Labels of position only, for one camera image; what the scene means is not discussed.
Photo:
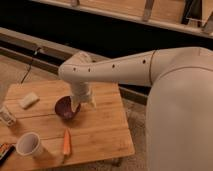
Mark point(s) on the white sponge block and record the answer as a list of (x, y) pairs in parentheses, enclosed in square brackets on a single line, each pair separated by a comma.
[(28, 100)]

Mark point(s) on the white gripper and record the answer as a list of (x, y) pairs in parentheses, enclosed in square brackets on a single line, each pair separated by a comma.
[(81, 93)]

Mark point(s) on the black orange object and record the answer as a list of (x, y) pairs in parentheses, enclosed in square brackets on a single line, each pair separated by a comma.
[(5, 150)]

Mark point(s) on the white ceramic cup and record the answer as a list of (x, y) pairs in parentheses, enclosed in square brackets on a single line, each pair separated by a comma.
[(29, 144)]

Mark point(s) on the orange carrot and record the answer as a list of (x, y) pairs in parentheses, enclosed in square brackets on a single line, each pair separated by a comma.
[(67, 143)]

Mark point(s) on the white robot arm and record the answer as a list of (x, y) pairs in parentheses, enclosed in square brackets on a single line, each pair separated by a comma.
[(179, 112)]

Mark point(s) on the purple bowl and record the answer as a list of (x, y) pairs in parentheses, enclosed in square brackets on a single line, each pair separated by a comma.
[(63, 108)]

